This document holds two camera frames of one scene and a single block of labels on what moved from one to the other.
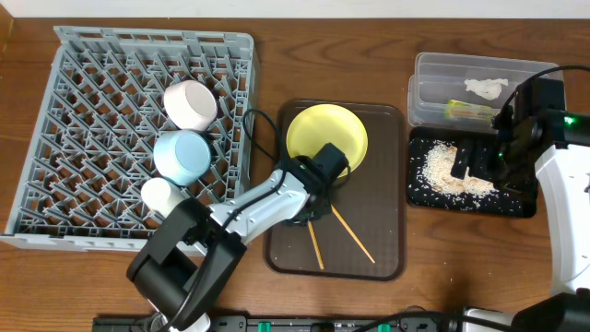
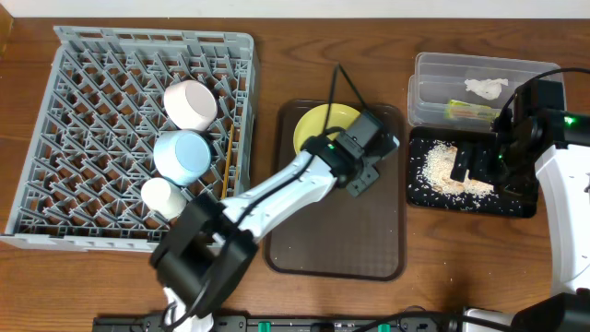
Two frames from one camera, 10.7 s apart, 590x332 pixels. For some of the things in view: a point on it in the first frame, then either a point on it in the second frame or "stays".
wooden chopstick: x=352 y=233 → x=238 y=180
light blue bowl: x=182 y=157 stays
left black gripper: x=315 y=214 → x=364 y=177
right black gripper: x=482 y=154 stays
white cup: x=162 y=196 stays
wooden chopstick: x=316 y=246 → x=228 y=160
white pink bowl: x=191 y=105 stays
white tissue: x=488 y=88 stays
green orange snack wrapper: x=458 y=109 stays
